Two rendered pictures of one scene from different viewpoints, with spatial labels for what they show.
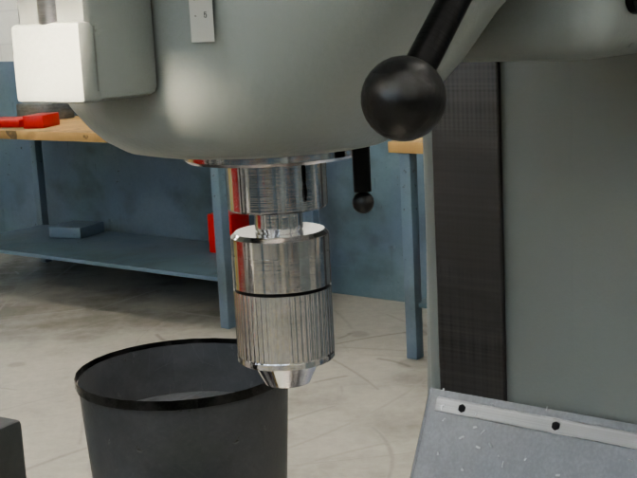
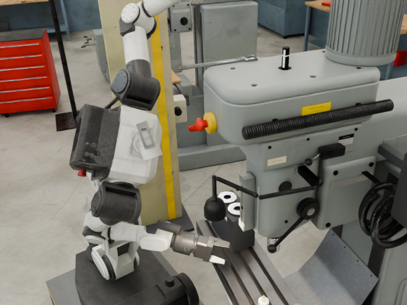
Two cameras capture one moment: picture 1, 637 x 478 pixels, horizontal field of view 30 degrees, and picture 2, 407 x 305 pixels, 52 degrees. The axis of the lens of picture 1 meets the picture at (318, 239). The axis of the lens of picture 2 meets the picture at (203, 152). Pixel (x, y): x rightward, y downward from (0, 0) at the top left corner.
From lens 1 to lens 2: 1.14 m
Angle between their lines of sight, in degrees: 37
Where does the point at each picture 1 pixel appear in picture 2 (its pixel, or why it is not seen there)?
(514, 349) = (343, 230)
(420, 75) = (272, 249)
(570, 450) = (345, 252)
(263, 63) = (263, 233)
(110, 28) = (248, 224)
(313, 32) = (268, 233)
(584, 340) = (352, 236)
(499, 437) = (336, 243)
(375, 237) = not seen: outside the picture
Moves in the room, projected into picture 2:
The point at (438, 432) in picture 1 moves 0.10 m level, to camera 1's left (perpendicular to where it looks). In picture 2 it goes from (328, 236) to (306, 228)
